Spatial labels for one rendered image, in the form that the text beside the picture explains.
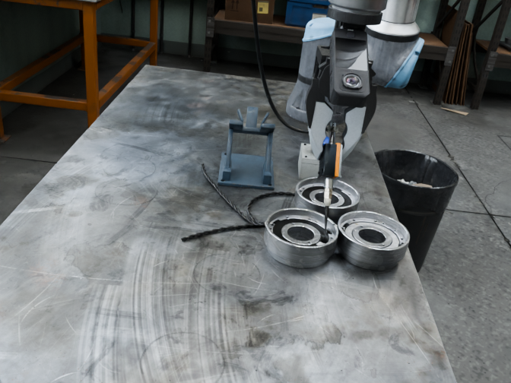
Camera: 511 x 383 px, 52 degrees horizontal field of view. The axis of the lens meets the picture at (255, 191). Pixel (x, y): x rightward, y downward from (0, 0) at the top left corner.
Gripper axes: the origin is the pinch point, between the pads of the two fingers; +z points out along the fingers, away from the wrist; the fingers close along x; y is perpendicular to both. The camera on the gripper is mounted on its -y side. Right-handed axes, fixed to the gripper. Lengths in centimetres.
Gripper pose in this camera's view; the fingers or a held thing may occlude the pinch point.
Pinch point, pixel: (331, 154)
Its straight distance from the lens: 77.8
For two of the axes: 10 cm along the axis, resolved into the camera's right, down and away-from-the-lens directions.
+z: -1.1, 8.7, 4.7
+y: 0.0, -4.8, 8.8
